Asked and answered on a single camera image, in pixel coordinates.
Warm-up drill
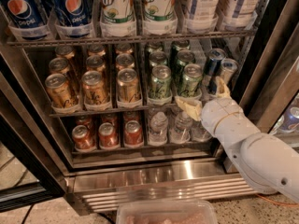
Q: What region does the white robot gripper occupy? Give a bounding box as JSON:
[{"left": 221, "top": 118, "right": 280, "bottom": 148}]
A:
[{"left": 175, "top": 77, "right": 260, "bottom": 147}]

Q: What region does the green can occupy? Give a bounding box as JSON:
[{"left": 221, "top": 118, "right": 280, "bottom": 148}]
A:
[
  {"left": 146, "top": 42, "right": 164, "bottom": 54},
  {"left": 149, "top": 51, "right": 168, "bottom": 69},
  {"left": 173, "top": 49, "right": 196, "bottom": 85},
  {"left": 149, "top": 65, "right": 171, "bottom": 100},
  {"left": 170, "top": 40, "right": 190, "bottom": 60},
  {"left": 178, "top": 63, "right": 203, "bottom": 97}
]

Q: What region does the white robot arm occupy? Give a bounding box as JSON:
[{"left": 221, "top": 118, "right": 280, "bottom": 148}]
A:
[{"left": 175, "top": 94, "right": 299, "bottom": 203}]

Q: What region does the blue silver can rear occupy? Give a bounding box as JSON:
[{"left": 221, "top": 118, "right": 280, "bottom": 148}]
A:
[{"left": 203, "top": 49, "right": 226, "bottom": 86}]

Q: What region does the blue silver can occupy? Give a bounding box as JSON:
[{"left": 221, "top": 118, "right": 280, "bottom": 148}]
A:
[
  {"left": 203, "top": 49, "right": 226, "bottom": 86},
  {"left": 208, "top": 58, "right": 239, "bottom": 94}
]

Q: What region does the water bottle front middle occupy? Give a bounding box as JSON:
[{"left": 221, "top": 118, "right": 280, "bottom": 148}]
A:
[{"left": 170, "top": 111, "right": 192, "bottom": 144}]

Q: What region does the blue silver can front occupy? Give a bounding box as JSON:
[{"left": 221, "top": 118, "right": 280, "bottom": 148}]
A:
[{"left": 208, "top": 58, "right": 239, "bottom": 94}]

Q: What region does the gold can front right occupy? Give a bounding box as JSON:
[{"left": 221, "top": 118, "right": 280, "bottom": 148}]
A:
[{"left": 117, "top": 68, "right": 141, "bottom": 103}]

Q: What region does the gold can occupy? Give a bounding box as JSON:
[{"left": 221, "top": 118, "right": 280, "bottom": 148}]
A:
[
  {"left": 49, "top": 57, "right": 79, "bottom": 92},
  {"left": 117, "top": 68, "right": 141, "bottom": 103},
  {"left": 82, "top": 71, "right": 108, "bottom": 105},
  {"left": 115, "top": 43, "right": 134, "bottom": 54},
  {"left": 88, "top": 44, "right": 107, "bottom": 57},
  {"left": 55, "top": 45, "right": 76, "bottom": 66},
  {"left": 116, "top": 53, "right": 135, "bottom": 71},
  {"left": 45, "top": 74, "right": 78, "bottom": 108},
  {"left": 86, "top": 55, "right": 106, "bottom": 77}
]

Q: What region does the orange can rear right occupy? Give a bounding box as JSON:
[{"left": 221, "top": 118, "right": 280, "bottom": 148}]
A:
[{"left": 123, "top": 111, "right": 140, "bottom": 123}]

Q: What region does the orange can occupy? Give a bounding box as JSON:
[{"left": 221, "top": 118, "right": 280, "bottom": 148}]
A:
[
  {"left": 75, "top": 116, "right": 94, "bottom": 130},
  {"left": 72, "top": 125, "right": 95, "bottom": 151},
  {"left": 124, "top": 120, "right": 143, "bottom": 146},
  {"left": 101, "top": 113, "right": 118, "bottom": 127},
  {"left": 123, "top": 111, "right": 140, "bottom": 123},
  {"left": 98, "top": 122, "right": 119, "bottom": 148}
]

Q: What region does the orange can front right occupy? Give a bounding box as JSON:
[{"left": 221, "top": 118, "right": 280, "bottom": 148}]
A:
[{"left": 124, "top": 120, "right": 143, "bottom": 146}]

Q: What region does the blue can behind glass door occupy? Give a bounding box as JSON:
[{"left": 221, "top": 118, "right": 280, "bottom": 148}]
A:
[{"left": 278, "top": 105, "right": 299, "bottom": 133}]

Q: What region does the gold can rear right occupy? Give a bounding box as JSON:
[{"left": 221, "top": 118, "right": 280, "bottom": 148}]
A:
[{"left": 115, "top": 43, "right": 134, "bottom": 54}]

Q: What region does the orange can rear middle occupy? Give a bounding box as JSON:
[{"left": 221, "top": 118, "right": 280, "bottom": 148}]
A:
[{"left": 101, "top": 113, "right": 118, "bottom": 127}]

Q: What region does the orange can front middle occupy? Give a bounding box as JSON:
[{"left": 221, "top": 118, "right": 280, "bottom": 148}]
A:
[{"left": 98, "top": 122, "right": 119, "bottom": 148}]

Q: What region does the gold can front middle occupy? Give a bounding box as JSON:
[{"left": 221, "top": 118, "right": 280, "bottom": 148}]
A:
[{"left": 82, "top": 71, "right": 108, "bottom": 105}]

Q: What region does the gold can rear middle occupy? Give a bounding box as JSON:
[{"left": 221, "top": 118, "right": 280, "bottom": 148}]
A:
[{"left": 88, "top": 44, "right": 107, "bottom": 57}]

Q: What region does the stainless steel fridge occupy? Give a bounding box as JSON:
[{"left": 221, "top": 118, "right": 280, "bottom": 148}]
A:
[{"left": 0, "top": 0, "right": 299, "bottom": 215}]

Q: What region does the orange can rear left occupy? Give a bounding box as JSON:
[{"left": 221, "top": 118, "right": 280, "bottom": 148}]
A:
[{"left": 75, "top": 116, "right": 94, "bottom": 130}]

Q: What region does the orange can front left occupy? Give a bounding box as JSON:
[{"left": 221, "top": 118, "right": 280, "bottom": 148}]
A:
[{"left": 72, "top": 125, "right": 95, "bottom": 151}]

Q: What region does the gold can front left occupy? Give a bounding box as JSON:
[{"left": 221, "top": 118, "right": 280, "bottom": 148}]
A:
[{"left": 45, "top": 74, "right": 78, "bottom": 108}]

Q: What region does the gold can rear left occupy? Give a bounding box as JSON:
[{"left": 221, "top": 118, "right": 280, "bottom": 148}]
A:
[{"left": 55, "top": 45, "right": 76, "bottom": 66}]

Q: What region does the open fridge door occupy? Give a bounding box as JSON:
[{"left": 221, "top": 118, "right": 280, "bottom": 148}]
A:
[{"left": 0, "top": 58, "right": 66, "bottom": 212}]

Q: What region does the water bottle front left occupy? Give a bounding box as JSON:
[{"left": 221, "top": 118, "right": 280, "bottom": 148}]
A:
[{"left": 149, "top": 111, "right": 168, "bottom": 146}]

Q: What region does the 7UP bottle right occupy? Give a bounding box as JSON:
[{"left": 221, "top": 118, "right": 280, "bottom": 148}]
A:
[{"left": 143, "top": 0, "right": 175, "bottom": 35}]

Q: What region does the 7up bottle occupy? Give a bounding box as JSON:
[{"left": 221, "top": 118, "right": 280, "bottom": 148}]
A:
[
  {"left": 143, "top": 0, "right": 175, "bottom": 35},
  {"left": 100, "top": 0, "right": 136, "bottom": 37}
]

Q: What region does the white labelled bottle left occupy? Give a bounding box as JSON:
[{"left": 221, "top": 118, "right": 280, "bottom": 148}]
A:
[{"left": 183, "top": 0, "right": 219, "bottom": 33}]

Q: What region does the white labelled bottle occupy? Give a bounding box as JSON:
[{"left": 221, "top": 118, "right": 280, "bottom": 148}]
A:
[
  {"left": 218, "top": 0, "right": 259, "bottom": 31},
  {"left": 183, "top": 0, "right": 219, "bottom": 33}
]

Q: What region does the white labelled bottle right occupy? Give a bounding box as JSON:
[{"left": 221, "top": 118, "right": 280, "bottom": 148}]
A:
[{"left": 218, "top": 0, "right": 259, "bottom": 31}]

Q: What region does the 7UP bottle left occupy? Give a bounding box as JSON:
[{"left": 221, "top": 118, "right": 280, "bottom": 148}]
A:
[{"left": 100, "top": 0, "right": 136, "bottom": 37}]

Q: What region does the clear plastic food container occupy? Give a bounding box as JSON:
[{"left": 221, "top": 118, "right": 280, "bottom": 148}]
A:
[{"left": 116, "top": 200, "right": 218, "bottom": 224}]

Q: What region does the Pepsi bottle right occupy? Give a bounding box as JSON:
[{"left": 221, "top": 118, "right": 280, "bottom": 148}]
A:
[{"left": 53, "top": 0, "right": 93, "bottom": 38}]

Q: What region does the pepsi bottle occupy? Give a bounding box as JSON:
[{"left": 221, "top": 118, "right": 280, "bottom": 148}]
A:
[
  {"left": 53, "top": 0, "right": 93, "bottom": 38},
  {"left": 0, "top": 0, "right": 48, "bottom": 40}
]

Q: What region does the Pepsi bottle left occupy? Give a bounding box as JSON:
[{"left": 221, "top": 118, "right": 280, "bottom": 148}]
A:
[{"left": 0, "top": 0, "right": 48, "bottom": 40}]

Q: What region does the orange cable on floor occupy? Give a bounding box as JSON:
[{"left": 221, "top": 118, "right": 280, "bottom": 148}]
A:
[{"left": 255, "top": 193, "right": 299, "bottom": 208}]

